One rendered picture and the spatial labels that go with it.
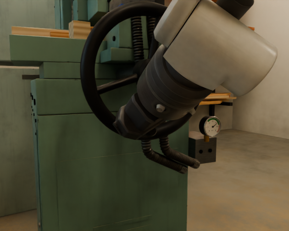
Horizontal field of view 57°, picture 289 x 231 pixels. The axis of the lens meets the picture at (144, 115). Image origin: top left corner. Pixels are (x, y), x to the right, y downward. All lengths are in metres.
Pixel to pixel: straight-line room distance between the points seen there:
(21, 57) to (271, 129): 4.04
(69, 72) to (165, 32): 0.45
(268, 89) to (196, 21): 4.17
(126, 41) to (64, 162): 0.34
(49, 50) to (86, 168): 0.31
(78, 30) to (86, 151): 0.31
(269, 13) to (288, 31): 0.44
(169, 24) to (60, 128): 0.49
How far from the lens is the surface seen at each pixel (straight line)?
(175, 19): 0.28
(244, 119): 4.71
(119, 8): 0.56
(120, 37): 0.64
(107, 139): 0.74
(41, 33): 0.88
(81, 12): 0.99
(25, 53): 0.70
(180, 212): 0.92
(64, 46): 0.71
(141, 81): 0.37
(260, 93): 4.51
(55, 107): 0.70
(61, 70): 0.70
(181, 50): 0.29
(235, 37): 0.29
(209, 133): 0.82
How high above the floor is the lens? 0.79
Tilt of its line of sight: 7 degrees down
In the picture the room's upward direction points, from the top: straight up
